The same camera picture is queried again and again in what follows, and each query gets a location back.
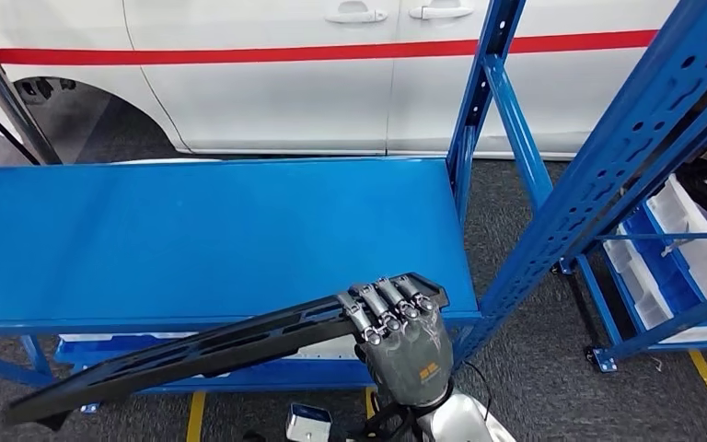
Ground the silver stanchion post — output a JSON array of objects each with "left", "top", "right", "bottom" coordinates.
[{"left": 0, "top": 24, "right": 62, "bottom": 166}]

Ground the black plastic frame part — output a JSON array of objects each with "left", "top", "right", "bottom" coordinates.
[{"left": 2, "top": 273, "right": 450, "bottom": 431}]

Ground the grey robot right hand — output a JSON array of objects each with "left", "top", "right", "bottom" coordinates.
[{"left": 336, "top": 275, "right": 456, "bottom": 409}]

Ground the blue plastic bin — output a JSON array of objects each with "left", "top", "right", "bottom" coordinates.
[{"left": 619, "top": 204, "right": 707, "bottom": 319}]

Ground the blue wheeled shelf rack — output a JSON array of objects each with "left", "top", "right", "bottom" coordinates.
[{"left": 551, "top": 73, "right": 707, "bottom": 375}]

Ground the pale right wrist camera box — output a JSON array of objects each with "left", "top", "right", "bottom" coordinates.
[{"left": 284, "top": 402, "right": 334, "bottom": 442}]

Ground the white car with red stripe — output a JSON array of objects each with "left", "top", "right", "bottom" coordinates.
[{"left": 0, "top": 0, "right": 707, "bottom": 161}]

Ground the blue metal shelf rack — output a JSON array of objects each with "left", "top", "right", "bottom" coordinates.
[{"left": 0, "top": 0, "right": 707, "bottom": 417}]

